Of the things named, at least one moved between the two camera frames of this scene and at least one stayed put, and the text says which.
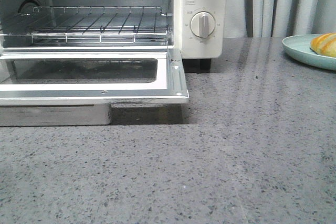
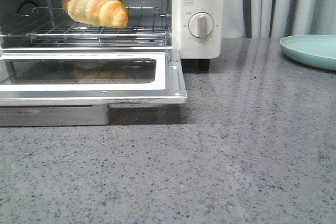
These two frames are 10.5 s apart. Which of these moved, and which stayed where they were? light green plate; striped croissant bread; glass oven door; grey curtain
Moved: striped croissant bread
Stayed: grey curtain; light green plate; glass oven door
